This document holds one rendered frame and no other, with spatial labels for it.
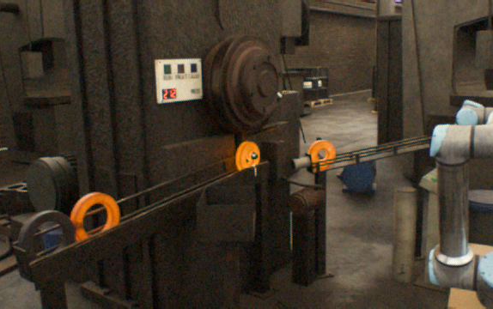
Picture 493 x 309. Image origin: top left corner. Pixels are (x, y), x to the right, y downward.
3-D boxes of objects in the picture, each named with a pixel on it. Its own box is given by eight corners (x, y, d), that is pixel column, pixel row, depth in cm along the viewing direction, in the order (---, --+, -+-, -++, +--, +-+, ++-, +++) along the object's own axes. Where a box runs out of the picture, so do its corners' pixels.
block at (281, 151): (261, 184, 258) (260, 141, 254) (270, 181, 264) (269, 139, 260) (278, 187, 252) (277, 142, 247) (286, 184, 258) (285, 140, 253)
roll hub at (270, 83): (250, 43, 216) (280, 70, 238) (234, 99, 211) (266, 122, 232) (259, 42, 213) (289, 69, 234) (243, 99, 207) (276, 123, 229)
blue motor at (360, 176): (339, 196, 427) (340, 159, 421) (346, 181, 480) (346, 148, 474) (374, 198, 418) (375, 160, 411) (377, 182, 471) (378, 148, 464)
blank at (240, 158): (232, 150, 228) (237, 151, 226) (251, 136, 239) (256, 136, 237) (239, 178, 235) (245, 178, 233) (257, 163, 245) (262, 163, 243)
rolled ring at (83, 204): (100, 254, 168) (95, 252, 171) (128, 211, 176) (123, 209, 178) (64, 229, 156) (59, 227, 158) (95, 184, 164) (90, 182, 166)
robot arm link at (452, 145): (472, 299, 189) (474, 136, 155) (428, 292, 197) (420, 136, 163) (476, 273, 200) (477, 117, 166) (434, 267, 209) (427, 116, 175)
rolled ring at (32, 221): (69, 203, 156) (63, 202, 158) (16, 225, 143) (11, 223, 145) (81, 252, 161) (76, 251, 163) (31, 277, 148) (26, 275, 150)
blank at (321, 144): (317, 172, 264) (319, 174, 261) (302, 152, 259) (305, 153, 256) (337, 154, 266) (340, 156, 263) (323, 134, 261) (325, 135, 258)
